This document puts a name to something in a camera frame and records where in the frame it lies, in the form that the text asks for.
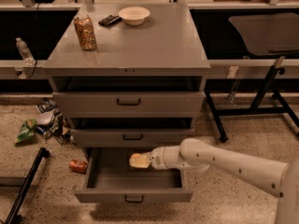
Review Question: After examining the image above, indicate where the orange fruit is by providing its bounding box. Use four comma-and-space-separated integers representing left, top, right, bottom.
129, 153, 142, 168

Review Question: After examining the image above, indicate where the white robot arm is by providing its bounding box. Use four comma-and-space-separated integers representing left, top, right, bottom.
129, 138, 299, 224

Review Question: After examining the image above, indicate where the grey open bottom drawer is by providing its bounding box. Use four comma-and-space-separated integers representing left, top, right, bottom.
74, 147, 192, 203

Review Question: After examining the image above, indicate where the grey middle drawer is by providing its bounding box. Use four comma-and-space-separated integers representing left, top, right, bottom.
71, 129, 194, 147

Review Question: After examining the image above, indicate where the grey metal drawer cabinet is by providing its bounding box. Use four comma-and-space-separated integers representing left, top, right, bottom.
42, 2, 211, 151

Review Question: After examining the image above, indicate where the grey top drawer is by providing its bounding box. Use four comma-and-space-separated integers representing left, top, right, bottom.
53, 91, 204, 118

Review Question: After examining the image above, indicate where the crushed orange can on floor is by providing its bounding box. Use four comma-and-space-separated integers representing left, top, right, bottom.
68, 160, 88, 174

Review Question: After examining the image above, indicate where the black table stand right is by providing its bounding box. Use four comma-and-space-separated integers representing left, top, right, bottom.
205, 56, 299, 143

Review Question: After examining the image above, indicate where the pile of floor trash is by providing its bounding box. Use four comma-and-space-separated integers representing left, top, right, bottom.
36, 98, 73, 145

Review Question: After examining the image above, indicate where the green chip bag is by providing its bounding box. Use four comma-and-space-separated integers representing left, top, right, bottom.
15, 119, 36, 144

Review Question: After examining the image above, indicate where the black stand leg left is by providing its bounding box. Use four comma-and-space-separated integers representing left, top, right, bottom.
1, 147, 50, 224

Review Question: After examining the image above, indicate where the dark snack bar packet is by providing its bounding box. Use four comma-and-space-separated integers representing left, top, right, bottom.
98, 15, 121, 27

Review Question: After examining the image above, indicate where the white bowl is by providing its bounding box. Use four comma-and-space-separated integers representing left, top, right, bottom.
119, 7, 150, 26

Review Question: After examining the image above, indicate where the clear plastic water bottle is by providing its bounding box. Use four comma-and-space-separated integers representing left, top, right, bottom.
16, 37, 35, 65

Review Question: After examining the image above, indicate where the dark chair seat panel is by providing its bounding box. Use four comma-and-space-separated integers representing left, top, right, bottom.
229, 12, 299, 56

